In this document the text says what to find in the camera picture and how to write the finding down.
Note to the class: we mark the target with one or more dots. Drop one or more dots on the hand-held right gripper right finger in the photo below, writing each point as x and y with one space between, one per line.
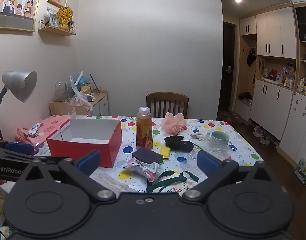
207 162

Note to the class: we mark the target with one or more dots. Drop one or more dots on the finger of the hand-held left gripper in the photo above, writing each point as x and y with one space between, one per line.
48 158
18 148

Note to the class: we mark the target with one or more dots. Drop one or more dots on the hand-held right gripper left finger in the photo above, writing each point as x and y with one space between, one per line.
89 162

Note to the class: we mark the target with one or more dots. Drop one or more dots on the red cardboard box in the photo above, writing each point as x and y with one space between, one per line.
80 152

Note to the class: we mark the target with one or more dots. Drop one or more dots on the black face mask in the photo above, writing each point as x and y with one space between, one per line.
179 143

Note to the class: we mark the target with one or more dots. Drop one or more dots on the white green tote bag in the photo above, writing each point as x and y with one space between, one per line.
178 182

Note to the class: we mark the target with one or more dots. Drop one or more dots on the yellow cloth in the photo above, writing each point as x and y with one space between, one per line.
165 152

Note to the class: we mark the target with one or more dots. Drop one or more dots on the crinkled snack packet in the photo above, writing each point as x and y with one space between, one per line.
143 168

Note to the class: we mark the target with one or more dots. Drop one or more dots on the purple sponge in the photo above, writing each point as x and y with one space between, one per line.
148 155

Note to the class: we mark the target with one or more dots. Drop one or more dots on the pale green cup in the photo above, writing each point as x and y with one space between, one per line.
217 140

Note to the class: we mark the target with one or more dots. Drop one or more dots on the white tube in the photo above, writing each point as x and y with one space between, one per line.
34 128

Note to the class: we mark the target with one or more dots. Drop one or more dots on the white crumpled cloth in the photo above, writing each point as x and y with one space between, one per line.
199 135

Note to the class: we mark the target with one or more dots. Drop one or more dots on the pink shopping bag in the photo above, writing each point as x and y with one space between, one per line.
53 126

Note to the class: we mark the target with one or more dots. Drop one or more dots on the balloon print tablecloth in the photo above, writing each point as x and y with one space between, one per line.
133 180

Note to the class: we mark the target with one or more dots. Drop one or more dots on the patterned door mat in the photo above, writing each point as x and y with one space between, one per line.
232 117

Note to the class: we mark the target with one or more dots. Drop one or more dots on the pink bath pouf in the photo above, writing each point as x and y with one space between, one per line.
173 123

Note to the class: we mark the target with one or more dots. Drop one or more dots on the wooden side cabinet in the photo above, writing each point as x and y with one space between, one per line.
100 103

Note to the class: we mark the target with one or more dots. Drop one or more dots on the orange drink bottle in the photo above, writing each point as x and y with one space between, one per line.
144 132

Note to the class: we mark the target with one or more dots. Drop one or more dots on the shoes on floor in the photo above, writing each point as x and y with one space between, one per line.
264 135

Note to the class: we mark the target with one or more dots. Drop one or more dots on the knotted clear plastic bag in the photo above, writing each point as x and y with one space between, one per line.
79 100

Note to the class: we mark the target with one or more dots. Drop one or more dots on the grey desk lamp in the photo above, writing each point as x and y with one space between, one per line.
19 85

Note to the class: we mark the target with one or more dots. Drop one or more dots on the clear glass dome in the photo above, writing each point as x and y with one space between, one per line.
61 90

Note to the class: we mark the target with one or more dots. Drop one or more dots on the brown wooden chair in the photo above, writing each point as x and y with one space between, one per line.
167 105

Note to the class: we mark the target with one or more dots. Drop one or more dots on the blue yellow toy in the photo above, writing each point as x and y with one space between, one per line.
84 86

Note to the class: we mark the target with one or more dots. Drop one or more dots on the green floral tissue box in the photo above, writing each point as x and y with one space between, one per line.
304 171

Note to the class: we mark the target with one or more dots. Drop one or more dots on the dark door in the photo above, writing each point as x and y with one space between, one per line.
226 67

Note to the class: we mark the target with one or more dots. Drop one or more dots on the small items on counter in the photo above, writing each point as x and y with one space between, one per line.
280 77

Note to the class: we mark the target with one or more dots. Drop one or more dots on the black hanging bag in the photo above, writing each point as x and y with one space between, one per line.
251 57

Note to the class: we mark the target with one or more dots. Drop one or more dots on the golden ornament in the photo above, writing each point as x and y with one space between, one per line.
64 16

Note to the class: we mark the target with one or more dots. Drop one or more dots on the wooden wall shelf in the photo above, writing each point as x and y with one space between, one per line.
56 32

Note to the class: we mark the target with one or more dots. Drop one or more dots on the small photo frame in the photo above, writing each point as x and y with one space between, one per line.
53 17

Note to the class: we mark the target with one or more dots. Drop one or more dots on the white wall cupboard unit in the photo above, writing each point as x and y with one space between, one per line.
272 32

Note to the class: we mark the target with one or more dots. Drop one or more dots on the large framed wall poster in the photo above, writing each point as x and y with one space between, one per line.
16 2

